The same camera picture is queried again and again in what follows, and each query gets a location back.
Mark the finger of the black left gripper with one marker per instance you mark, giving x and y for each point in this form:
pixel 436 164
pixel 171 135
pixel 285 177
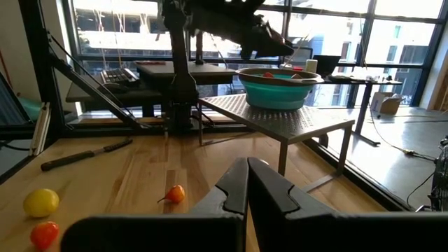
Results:
pixel 280 33
pixel 276 55

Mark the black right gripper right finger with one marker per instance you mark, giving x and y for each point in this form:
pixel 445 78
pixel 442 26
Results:
pixel 297 231

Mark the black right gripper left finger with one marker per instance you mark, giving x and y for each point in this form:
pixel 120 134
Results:
pixel 210 231

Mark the red toy strawberry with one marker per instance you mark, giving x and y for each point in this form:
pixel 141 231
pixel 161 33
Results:
pixel 268 74

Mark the olive green toy fruit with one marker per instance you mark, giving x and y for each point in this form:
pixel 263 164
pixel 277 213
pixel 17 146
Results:
pixel 296 76

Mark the gray perforated metal riser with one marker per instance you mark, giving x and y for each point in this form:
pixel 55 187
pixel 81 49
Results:
pixel 280 119

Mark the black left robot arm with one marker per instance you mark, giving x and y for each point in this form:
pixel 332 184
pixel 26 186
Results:
pixel 180 70

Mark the small orange toy fruit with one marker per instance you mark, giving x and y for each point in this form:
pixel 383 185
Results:
pixel 175 194

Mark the red box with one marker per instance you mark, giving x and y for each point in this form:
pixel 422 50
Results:
pixel 297 68

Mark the black office chair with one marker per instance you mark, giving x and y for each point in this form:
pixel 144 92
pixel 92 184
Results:
pixel 302 54

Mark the white cylinder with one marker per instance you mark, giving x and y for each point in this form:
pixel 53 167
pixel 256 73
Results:
pixel 311 66

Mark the blue collapsible colander bowl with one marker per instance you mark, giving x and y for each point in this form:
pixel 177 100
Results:
pixel 276 94

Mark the black laptop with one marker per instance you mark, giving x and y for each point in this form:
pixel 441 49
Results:
pixel 327 64

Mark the black background table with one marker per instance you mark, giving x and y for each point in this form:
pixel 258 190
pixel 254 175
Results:
pixel 364 82

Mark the cardboard box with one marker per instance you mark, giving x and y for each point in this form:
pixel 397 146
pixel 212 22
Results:
pixel 386 103

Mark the black keyboard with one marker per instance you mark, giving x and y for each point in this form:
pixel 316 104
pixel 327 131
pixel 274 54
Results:
pixel 119 76

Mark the black computer mouse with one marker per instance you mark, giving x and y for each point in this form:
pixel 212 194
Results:
pixel 113 87

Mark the black floor fan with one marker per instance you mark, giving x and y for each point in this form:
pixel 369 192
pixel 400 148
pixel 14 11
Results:
pixel 440 175

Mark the black kitchen knife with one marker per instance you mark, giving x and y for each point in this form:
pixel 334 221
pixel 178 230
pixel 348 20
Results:
pixel 70 159

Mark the yellow toy lemon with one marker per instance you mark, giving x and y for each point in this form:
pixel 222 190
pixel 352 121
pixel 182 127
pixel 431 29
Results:
pixel 41 203

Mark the teal chair seat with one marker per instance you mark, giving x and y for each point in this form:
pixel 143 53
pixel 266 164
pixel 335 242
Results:
pixel 29 108

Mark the silver bracket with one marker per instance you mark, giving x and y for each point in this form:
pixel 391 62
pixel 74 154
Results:
pixel 40 129

